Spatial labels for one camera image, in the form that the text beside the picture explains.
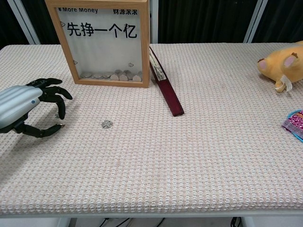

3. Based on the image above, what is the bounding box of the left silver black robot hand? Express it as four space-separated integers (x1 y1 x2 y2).
0 77 73 140

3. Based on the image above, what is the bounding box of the wooden framed money box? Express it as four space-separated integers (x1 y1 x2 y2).
45 0 150 89

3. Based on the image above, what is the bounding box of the black curtain panel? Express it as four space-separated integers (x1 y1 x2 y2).
22 0 61 45
252 0 303 44
0 0 31 49
158 0 258 44

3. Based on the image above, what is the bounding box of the dark red folded fan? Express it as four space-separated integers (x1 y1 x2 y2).
149 46 185 117

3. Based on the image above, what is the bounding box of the beige woven tablecloth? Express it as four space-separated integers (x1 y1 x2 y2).
0 42 303 216

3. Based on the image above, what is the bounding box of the yellow plush toy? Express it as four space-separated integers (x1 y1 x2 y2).
257 40 303 93

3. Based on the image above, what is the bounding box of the purple patterned packet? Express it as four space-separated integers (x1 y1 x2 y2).
281 109 303 139

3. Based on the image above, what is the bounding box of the white metal frame post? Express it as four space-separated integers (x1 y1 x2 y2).
149 0 159 44
8 0 41 45
243 0 269 44

